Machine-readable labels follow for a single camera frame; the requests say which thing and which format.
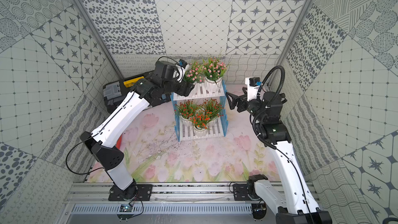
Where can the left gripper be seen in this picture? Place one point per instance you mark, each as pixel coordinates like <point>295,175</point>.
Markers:
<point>185,88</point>

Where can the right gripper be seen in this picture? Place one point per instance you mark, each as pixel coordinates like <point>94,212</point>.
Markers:
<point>243,100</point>

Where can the red flower pot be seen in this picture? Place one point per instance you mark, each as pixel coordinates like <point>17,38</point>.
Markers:
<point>212,110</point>
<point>186,110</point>

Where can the pink flower pot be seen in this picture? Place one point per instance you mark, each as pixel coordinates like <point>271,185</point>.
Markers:
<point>194,74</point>
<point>213,68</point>

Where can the orange flower pot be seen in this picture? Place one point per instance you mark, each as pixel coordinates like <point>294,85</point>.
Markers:
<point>200,122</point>

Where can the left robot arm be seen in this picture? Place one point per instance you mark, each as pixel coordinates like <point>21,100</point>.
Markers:
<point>101,142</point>

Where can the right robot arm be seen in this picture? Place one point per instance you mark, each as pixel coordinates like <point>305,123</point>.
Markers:
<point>297,206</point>

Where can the black plastic toolbox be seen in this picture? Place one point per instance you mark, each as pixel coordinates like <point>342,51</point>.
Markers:
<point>114,93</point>

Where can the red white work glove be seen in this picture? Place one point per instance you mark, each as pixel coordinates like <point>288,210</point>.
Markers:
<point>118,145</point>

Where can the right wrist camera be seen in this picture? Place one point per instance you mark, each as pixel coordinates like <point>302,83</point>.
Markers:
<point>253,84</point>

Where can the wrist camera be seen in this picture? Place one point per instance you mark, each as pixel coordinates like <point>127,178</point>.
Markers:
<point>253,84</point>
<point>182,67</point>

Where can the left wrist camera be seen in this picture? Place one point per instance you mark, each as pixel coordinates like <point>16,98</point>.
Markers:
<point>182,67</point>

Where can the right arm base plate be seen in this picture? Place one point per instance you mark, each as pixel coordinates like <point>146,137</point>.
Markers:
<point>259,190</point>

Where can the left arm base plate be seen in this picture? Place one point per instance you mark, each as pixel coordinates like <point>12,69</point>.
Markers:
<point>142,191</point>

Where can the aluminium mounting rail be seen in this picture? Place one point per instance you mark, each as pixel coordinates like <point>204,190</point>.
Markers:
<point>96,193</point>

